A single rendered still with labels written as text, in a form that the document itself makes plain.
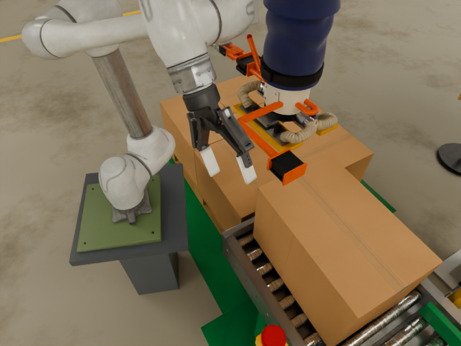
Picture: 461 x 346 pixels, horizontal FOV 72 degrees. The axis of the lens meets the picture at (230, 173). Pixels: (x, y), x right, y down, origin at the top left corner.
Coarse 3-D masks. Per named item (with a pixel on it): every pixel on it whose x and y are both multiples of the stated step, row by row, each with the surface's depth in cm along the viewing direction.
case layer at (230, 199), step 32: (224, 96) 245; (256, 96) 245; (288, 128) 221; (192, 160) 219; (224, 160) 201; (256, 160) 201; (352, 160) 201; (224, 192) 184; (256, 192) 184; (224, 224) 208
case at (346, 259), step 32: (320, 160) 145; (288, 192) 133; (320, 192) 133; (352, 192) 133; (256, 224) 154; (288, 224) 123; (320, 224) 123; (352, 224) 123; (384, 224) 123; (288, 256) 132; (320, 256) 114; (352, 256) 114; (384, 256) 114; (416, 256) 114; (288, 288) 146; (320, 288) 116; (352, 288) 106; (384, 288) 106; (320, 320) 127; (352, 320) 104
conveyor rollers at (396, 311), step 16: (240, 240) 163; (256, 256) 158; (272, 288) 147; (288, 304) 142; (400, 304) 142; (304, 320) 138; (384, 320) 138; (416, 320) 138; (352, 336) 134; (368, 336) 134; (400, 336) 133
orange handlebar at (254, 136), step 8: (224, 48) 146; (232, 48) 145; (240, 48) 145; (232, 56) 142; (256, 72) 133; (272, 104) 118; (280, 104) 119; (296, 104) 119; (312, 104) 118; (256, 112) 115; (264, 112) 116; (304, 112) 117; (312, 112) 115; (240, 120) 112; (248, 120) 114; (248, 128) 109; (248, 136) 109; (256, 136) 106; (264, 144) 104; (272, 152) 101
